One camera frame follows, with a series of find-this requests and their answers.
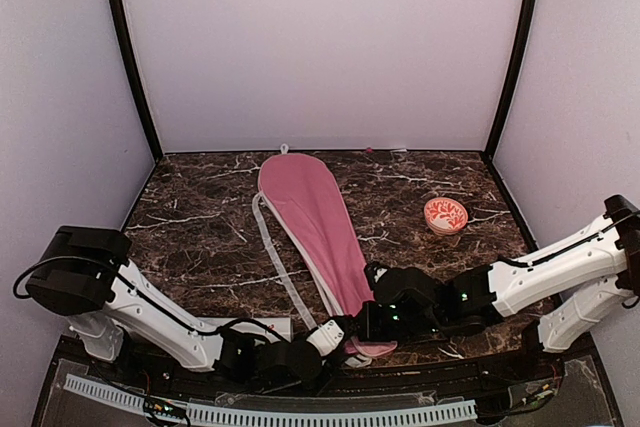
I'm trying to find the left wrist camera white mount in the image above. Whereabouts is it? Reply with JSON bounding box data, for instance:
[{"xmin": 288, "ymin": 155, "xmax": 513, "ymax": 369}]
[{"xmin": 305, "ymin": 318, "xmax": 351, "ymax": 358}]

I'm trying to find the small circuit board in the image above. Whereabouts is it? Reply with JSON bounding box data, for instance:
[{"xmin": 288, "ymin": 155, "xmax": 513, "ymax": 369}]
[{"xmin": 142, "ymin": 396, "xmax": 188, "ymax": 421}]

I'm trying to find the black front table rail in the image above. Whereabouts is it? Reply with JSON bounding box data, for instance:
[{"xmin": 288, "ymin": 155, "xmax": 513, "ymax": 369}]
[{"xmin": 39, "ymin": 335, "xmax": 566, "ymax": 402}]

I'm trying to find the white shuttlecock tube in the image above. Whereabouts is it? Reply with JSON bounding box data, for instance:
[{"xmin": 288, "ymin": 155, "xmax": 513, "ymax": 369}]
[{"xmin": 198, "ymin": 317, "xmax": 293, "ymax": 341}]

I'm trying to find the pink racket cover bag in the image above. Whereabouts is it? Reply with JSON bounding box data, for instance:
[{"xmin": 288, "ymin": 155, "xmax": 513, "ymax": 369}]
[{"xmin": 252, "ymin": 144, "xmax": 373, "ymax": 331}]

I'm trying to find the black frame post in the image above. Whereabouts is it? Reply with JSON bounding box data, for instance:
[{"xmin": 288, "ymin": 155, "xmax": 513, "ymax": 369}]
[
  {"xmin": 483, "ymin": 0, "xmax": 536, "ymax": 164},
  {"xmin": 108, "ymin": 0, "xmax": 164, "ymax": 163}
]

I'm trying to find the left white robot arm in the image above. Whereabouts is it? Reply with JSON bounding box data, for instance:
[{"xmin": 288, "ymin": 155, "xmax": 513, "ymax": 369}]
[{"xmin": 12, "ymin": 226, "xmax": 344, "ymax": 385}]

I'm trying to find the red patterned bowl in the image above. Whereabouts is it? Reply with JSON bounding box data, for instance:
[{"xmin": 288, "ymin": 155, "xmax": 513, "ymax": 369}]
[{"xmin": 424, "ymin": 197, "xmax": 469, "ymax": 236}]

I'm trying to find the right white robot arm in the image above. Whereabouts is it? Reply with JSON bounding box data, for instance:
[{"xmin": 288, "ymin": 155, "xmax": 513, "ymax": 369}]
[{"xmin": 355, "ymin": 195, "xmax": 639, "ymax": 381}]

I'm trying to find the left black frame post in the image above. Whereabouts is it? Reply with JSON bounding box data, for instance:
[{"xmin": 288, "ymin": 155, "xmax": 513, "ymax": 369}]
[{"xmin": 108, "ymin": 0, "xmax": 164, "ymax": 163}]

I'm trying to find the white slotted cable duct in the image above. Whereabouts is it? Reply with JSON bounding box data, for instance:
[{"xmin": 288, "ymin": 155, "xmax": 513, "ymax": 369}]
[{"xmin": 63, "ymin": 374, "xmax": 478, "ymax": 426}]

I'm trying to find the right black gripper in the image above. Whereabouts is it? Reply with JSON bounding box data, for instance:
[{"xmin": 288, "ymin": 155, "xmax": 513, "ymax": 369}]
[{"xmin": 349, "ymin": 301, "xmax": 443, "ymax": 344}]

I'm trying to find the right black frame post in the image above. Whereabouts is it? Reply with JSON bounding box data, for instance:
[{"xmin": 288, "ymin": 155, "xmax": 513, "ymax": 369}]
[{"xmin": 483, "ymin": 0, "xmax": 536, "ymax": 164}]

